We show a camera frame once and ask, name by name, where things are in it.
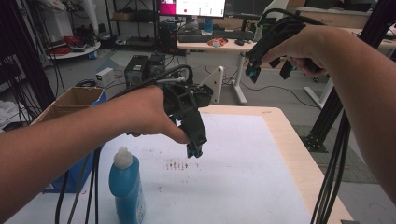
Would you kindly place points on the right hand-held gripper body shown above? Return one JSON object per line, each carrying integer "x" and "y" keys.
{"x": 274, "y": 37}

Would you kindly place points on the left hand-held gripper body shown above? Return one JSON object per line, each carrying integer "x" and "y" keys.
{"x": 186, "y": 107}

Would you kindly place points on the person's right hand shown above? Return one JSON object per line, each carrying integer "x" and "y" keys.
{"x": 302, "y": 46}

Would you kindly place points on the person's left hand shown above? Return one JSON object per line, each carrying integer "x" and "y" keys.
{"x": 148, "y": 112}

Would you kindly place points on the white office desk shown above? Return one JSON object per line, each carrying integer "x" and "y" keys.
{"x": 230, "y": 46}

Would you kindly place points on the dark computer monitor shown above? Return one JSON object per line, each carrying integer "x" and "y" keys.
{"x": 246, "y": 7}

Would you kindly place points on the orange and white object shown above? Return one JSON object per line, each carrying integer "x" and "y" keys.
{"x": 217, "y": 41}

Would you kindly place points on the small black computer box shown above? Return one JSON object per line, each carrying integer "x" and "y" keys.
{"x": 156, "y": 65}

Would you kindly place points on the large black computer box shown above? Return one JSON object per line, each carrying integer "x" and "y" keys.
{"x": 136, "y": 70}

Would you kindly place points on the blue cup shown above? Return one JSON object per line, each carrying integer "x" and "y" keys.
{"x": 208, "y": 25}

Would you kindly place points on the blue bottle with white cap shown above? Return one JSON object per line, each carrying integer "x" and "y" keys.
{"x": 126, "y": 186}

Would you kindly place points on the light wooden table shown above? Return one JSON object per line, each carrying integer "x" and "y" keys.
{"x": 299, "y": 149}

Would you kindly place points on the lit computer monitor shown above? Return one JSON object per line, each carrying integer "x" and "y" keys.
{"x": 199, "y": 6}

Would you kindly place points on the small white device box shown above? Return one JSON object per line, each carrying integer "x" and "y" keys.
{"x": 104, "y": 76}

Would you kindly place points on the black metal shelf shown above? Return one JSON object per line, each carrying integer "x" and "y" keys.
{"x": 134, "y": 21}

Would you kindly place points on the open cardboard box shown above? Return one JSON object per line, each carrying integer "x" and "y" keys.
{"x": 74, "y": 101}

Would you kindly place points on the round white table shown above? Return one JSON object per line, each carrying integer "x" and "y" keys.
{"x": 74, "y": 52}

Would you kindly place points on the black equipment rack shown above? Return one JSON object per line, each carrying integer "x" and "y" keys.
{"x": 21, "y": 56}

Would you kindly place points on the white cloth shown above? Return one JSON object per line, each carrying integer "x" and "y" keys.
{"x": 7, "y": 113}

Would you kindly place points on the white bracket plate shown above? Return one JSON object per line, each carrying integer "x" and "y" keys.
{"x": 216, "y": 82}

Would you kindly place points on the black metal frame post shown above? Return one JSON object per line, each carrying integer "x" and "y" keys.
{"x": 330, "y": 118}

